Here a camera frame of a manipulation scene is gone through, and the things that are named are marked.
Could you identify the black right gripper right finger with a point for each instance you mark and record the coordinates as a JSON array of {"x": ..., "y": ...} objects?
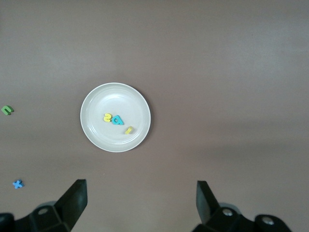
[{"x": 205, "y": 205}]

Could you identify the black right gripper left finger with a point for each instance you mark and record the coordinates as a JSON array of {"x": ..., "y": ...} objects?
[{"x": 72, "y": 205}]

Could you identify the yellow foam letter u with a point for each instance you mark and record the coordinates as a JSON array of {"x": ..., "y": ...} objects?
[{"x": 129, "y": 130}]

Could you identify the yellow foam letter s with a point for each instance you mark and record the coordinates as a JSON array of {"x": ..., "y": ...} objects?
[{"x": 107, "y": 117}]

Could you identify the teal foam letter b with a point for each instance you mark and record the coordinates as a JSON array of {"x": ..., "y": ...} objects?
[{"x": 120, "y": 122}]

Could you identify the blue foam letter x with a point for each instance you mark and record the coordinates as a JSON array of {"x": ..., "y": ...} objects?
[{"x": 18, "y": 184}]

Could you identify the beige round plate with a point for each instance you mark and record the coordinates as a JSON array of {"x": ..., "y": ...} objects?
[{"x": 116, "y": 141}]

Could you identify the green foam letter n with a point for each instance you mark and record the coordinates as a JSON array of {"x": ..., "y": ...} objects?
[{"x": 5, "y": 108}]

